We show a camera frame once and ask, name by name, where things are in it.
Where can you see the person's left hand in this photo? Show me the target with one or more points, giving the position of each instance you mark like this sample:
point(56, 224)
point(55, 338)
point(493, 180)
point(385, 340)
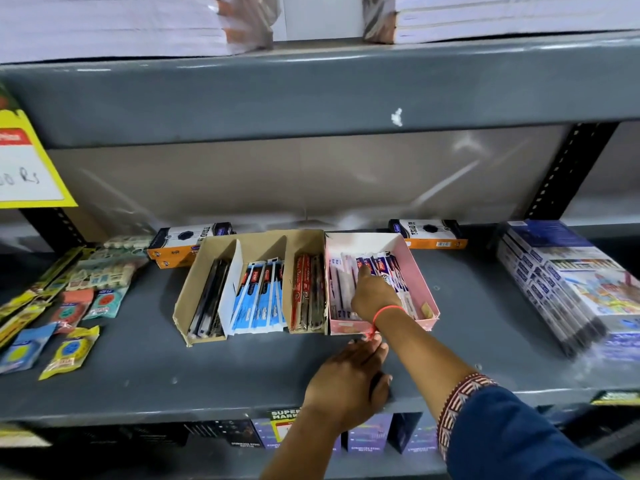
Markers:
point(345, 384)

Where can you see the orange eraser packet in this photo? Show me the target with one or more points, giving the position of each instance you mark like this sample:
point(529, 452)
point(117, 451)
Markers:
point(72, 309)

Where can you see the pink cardboard box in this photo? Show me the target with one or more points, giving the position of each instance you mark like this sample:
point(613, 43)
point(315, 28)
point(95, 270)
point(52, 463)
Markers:
point(417, 284)

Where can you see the yellow price sign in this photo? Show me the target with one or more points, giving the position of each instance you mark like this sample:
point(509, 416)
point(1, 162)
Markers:
point(25, 164)

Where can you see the grey metal shelving rack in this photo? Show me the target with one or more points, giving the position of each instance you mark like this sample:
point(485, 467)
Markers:
point(320, 89)

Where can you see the person's right fingers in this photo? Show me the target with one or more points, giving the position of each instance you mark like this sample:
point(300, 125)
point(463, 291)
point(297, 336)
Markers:
point(364, 273)

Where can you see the yellow eraser packet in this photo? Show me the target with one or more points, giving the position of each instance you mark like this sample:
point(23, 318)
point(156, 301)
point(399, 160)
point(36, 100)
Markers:
point(70, 352)

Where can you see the yellow shelf label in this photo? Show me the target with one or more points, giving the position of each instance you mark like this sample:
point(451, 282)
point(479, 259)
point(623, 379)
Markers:
point(616, 397)

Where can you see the brown divided cardboard box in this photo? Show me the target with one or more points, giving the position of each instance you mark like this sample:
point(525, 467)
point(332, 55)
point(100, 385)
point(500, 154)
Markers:
point(200, 279)

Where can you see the person's left thumb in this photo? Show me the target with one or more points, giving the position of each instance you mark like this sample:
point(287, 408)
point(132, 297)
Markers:
point(382, 392)

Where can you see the bundle of black pen packets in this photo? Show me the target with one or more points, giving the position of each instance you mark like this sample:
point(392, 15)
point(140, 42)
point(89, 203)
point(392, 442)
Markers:
point(210, 299)

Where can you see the pile of yellow green strip packets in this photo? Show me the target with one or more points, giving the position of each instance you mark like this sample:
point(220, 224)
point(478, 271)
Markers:
point(35, 289)

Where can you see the bundle of red pen packets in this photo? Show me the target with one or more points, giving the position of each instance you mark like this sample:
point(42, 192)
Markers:
point(306, 294)

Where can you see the stack of colour pencil boxes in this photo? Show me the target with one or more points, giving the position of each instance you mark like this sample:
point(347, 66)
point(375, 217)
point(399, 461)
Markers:
point(570, 284)

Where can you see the person's left forearm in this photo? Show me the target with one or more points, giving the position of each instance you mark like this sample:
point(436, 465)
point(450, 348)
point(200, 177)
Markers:
point(302, 449)

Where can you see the teal eraser packet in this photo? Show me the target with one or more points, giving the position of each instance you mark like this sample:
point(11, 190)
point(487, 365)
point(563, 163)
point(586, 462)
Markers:
point(106, 302)

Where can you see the person's right hand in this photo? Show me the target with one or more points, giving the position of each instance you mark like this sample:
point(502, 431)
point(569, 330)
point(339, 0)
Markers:
point(372, 297)

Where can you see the person's right forearm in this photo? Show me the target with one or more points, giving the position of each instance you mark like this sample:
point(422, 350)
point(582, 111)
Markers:
point(417, 349)

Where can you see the blue eraser packet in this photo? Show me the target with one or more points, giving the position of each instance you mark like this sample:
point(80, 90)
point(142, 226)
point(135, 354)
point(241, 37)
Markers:
point(25, 347)

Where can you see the blue sleeve with patterned cuff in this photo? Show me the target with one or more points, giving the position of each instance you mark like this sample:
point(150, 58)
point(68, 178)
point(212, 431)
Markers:
point(510, 434)

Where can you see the pile of white eraser packs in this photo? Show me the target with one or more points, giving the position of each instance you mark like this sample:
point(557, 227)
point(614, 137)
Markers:
point(107, 267)

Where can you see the orange black stationery box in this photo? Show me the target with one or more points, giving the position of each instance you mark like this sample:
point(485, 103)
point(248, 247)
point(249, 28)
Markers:
point(430, 233)
point(180, 244)

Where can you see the purple box with yellow label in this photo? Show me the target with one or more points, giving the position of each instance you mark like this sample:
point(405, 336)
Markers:
point(277, 424)

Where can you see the bundle of blue white pen packets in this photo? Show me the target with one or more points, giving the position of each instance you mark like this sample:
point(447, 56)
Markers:
point(257, 299)

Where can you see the stack of white paper reams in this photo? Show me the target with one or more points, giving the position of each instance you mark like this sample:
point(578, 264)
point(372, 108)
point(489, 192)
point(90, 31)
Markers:
point(500, 17)
point(110, 24)

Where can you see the bundle of white purple pen packets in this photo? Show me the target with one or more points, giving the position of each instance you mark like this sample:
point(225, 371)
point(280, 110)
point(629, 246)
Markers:
point(345, 279)

